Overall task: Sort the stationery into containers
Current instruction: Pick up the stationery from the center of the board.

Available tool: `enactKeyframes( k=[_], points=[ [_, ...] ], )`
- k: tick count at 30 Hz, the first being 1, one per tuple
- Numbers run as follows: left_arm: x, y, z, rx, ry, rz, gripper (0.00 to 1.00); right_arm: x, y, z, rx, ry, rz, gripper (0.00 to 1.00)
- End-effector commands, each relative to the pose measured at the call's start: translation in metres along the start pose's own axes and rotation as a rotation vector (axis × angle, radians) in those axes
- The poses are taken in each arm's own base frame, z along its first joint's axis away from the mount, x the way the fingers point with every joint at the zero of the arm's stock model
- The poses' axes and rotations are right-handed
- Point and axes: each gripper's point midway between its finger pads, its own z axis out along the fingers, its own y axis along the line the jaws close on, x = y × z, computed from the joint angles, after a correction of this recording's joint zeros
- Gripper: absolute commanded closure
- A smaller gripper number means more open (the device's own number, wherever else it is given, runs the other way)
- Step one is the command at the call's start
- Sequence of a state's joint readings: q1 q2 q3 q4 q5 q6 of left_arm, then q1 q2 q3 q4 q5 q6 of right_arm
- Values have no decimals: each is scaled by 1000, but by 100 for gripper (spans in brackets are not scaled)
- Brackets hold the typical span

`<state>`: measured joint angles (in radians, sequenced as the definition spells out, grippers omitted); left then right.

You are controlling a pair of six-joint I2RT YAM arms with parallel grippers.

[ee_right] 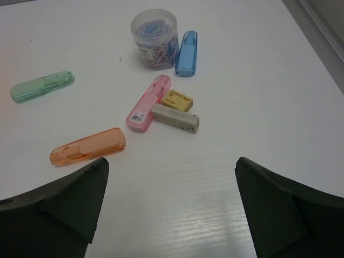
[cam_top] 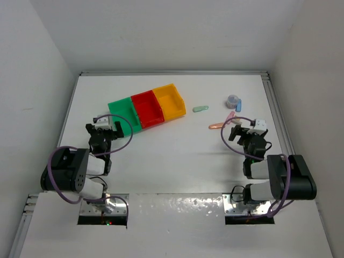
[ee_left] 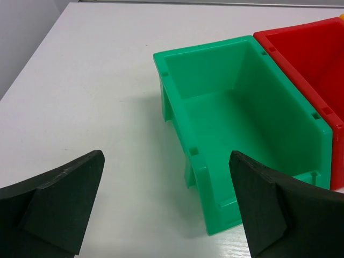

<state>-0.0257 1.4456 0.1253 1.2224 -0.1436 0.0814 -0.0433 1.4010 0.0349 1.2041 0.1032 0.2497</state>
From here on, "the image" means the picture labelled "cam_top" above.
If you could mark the aluminium frame rail right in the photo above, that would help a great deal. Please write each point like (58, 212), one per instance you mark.
(281, 128)

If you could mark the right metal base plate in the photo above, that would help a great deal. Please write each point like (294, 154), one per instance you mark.
(234, 207)

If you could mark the aluminium frame rail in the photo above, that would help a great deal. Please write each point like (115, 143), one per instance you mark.
(281, 128)
(173, 72)

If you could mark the pink correction tape case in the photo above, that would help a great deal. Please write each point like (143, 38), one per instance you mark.
(231, 115)

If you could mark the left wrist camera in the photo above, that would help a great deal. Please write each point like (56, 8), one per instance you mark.
(102, 123)

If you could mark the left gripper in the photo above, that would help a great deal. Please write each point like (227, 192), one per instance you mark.
(119, 134)

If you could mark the yellow plastic bin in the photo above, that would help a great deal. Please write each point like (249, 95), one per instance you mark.
(170, 101)

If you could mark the red plastic bin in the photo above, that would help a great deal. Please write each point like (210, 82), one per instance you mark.
(148, 109)

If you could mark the blue correction tape case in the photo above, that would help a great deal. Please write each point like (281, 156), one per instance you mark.
(238, 106)

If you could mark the green correction tape case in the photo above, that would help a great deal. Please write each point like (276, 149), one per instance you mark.
(200, 108)

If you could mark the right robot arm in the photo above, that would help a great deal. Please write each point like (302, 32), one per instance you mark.
(286, 177)

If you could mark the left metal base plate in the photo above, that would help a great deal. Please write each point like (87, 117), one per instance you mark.
(114, 206)

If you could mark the orange correction tape case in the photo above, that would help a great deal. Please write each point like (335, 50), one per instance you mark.
(216, 126)

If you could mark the aluminium frame rail back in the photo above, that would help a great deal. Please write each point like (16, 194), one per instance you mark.
(173, 72)

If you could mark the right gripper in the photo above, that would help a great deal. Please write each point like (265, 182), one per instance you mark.
(239, 142)

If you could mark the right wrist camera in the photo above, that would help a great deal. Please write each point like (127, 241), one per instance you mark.
(259, 127)

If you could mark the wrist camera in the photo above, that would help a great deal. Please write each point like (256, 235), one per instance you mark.
(102, 123)
(259, 127)

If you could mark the round tape roll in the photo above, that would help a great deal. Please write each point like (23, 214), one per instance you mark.
(232, 101)

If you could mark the green plastic bin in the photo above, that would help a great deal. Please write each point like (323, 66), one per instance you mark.
(126, 109)

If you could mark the metal base plate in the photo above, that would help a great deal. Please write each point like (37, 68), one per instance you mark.
(114, 206)
(234, 207)

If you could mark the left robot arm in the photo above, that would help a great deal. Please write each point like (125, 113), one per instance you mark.
(70, 169)

